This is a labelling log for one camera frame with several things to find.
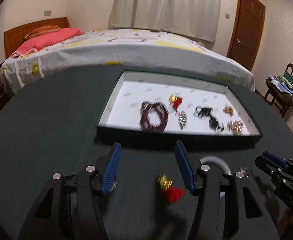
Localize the copper bead cluster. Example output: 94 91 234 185
227 120 244 135

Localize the silver jewelry piece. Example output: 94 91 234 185
178 110 188 130

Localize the pile of clothes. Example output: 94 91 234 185
266 74 293 103

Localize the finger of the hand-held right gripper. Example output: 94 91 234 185
262 151 290 171
255 156 277 178

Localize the bed with patterned sheet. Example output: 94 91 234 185
0 29 256 98

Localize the dark red bead bracelet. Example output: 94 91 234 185
139 100 169 132

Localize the white jade bangle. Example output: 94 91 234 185
202 156 231 177

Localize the wooden headboard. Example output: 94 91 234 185
3 17 69 58

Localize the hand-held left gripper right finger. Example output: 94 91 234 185
175 141 279 240

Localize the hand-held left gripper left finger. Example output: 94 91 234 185
18 142 122 240

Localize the dark green box tray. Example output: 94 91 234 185
97 70 263 149

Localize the dark brown beaded cord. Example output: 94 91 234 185
194 106 224 132

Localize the white window curtain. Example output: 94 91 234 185
108 0 222 43

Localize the red knot gold charm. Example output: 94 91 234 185
168 94 183 110
157 174 184 203

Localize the pink pillow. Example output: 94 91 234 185
11 28 84 57

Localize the wooden door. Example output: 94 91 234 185
226 0 266 72

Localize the brown orange cushion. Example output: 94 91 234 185
24 25 62 40

